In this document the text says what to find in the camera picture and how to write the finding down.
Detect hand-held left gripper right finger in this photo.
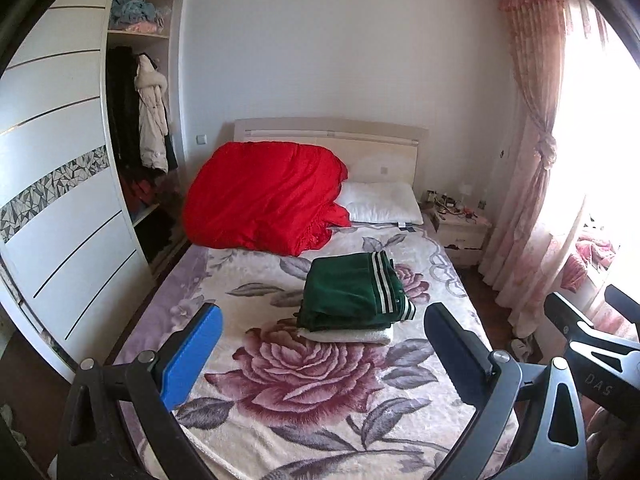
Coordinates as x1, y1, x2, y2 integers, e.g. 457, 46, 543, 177
424, 301, 589, 480

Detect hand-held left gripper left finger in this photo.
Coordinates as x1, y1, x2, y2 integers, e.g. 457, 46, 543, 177
56, 301, 224, 480

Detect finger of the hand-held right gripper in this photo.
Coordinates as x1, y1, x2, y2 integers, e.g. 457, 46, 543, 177
543, 290, 640, 347
604, 283, 640, 314

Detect green and cream varsity jacket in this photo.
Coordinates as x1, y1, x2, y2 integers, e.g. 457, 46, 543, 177
295, 251, 417, 332

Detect red folded clothes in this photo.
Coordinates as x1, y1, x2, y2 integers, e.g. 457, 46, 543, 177
122, 172, 161, 208

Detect pile of folded clothes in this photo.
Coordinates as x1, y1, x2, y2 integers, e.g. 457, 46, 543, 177
110, 0, 168, 36

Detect person's right hand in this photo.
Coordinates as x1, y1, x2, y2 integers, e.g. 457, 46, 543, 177
585, 404, 640, 480

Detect pink crumpled cloth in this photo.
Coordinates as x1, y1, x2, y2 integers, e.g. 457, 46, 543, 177
562, 232, 621, 291

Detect white fluffy folded garment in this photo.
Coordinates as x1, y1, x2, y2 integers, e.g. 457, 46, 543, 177
296, 326, 394, 346

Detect white nightstand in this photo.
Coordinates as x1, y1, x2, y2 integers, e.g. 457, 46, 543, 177
422, 207, 493, 267

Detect cluster of small household items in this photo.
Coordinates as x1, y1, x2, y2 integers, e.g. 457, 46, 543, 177
425, 185, 488, 223

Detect white pillow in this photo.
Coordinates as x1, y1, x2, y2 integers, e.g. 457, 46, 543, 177
336, 181, 424, 225

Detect red quilt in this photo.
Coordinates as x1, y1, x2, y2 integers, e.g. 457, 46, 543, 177
182, 141, 352, 257

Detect pink floral curtain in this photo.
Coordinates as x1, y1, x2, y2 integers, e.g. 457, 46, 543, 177
495, 0, 621, 341

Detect cream hanging coat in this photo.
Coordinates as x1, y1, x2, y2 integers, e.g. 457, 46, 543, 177
134, 54, 171, 175

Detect cream bed headboard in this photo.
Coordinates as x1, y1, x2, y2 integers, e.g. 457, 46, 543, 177
232, 117, 431, 196

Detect black hanging coat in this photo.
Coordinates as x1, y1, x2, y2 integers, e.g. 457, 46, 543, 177
106, 46, 143, 171

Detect white wardrobe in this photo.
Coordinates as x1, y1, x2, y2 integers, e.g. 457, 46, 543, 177
102, 0, 188, 281

